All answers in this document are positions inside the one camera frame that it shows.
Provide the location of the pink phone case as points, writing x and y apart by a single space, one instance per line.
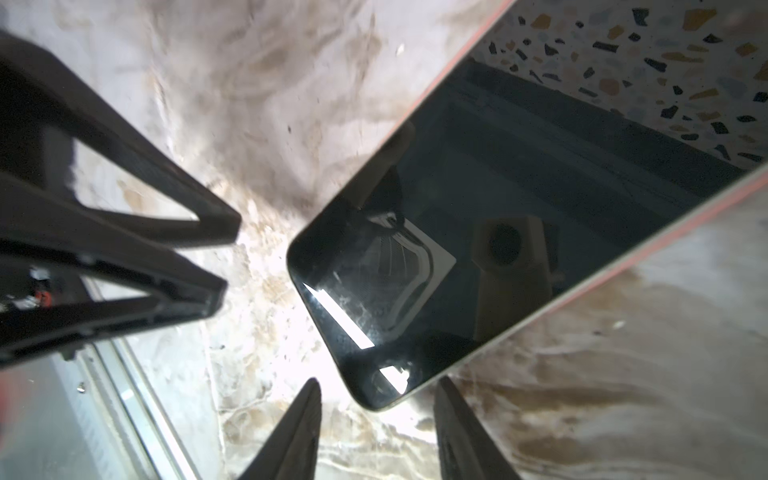
660 240

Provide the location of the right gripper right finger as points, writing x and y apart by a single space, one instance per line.
466 451

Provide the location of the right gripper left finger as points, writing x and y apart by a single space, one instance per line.
290 452

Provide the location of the black phone case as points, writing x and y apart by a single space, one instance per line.
424 256

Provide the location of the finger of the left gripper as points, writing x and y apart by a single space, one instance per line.
69 240
37 84

